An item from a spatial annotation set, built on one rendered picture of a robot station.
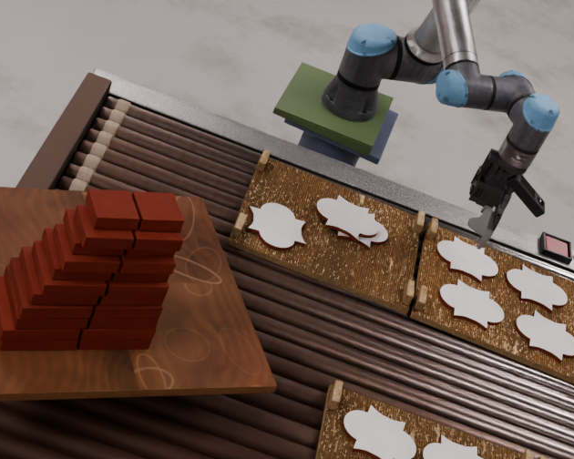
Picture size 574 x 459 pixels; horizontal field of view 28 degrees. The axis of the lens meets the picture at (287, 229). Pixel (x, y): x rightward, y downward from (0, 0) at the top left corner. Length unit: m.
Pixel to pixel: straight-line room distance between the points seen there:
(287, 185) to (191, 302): 0.64
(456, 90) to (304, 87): 0.75
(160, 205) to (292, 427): 0.53
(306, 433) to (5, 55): 2.71
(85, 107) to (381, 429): 1.01
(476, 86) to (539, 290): 0.53
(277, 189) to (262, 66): 2.40
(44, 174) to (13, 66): 2.09
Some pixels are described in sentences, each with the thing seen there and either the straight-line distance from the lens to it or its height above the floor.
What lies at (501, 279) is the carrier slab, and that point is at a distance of 2.67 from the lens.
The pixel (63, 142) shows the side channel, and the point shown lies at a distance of 2.49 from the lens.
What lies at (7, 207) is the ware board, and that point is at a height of 1.04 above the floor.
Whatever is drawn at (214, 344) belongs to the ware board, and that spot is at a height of 1.04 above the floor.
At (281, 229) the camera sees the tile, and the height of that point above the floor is 0.95.
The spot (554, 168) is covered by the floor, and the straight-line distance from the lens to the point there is 5.23.
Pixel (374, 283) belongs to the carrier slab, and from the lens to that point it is 2.46.
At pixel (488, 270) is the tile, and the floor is 0.95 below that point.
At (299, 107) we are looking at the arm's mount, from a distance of 3.01.
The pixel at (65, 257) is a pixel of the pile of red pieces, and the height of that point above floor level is 1.24.
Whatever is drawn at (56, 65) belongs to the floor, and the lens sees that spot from 4.53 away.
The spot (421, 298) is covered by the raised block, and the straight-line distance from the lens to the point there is 2.44.
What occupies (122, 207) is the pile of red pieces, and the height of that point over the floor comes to 1.32.
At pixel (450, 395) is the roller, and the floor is 0.91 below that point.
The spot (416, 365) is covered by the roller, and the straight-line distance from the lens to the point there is 2.36.
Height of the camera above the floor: 2.40
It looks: 36 degrees down
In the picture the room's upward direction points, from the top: 24 degrees clockwise
